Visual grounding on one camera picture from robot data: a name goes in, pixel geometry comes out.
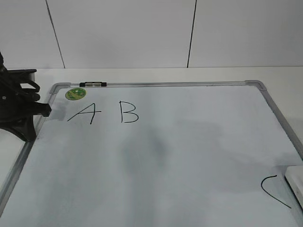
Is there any round green magnet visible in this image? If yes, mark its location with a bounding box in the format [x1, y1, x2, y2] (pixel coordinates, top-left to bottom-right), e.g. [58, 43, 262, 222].
[65, 87, 87, 101]

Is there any white whiteboard eraser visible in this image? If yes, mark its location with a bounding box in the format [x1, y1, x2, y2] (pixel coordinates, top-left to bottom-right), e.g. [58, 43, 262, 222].
[285, 166, 303, 209]

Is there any black and silver frame clip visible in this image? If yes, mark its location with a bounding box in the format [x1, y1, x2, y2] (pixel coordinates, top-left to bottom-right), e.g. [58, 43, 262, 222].
[79, 82, 107, 87]

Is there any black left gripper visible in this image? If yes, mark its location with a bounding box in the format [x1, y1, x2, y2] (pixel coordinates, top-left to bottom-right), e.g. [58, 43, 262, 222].
[0, 56, 52, 141]

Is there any white whiteboard with grey frame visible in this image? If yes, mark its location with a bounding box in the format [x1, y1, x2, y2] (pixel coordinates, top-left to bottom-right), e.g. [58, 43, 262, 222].
[0, 80, 303, 227]

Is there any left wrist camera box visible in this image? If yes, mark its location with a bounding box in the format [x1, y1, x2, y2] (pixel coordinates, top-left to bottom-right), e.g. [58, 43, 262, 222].
[8, 69, 37, 83]

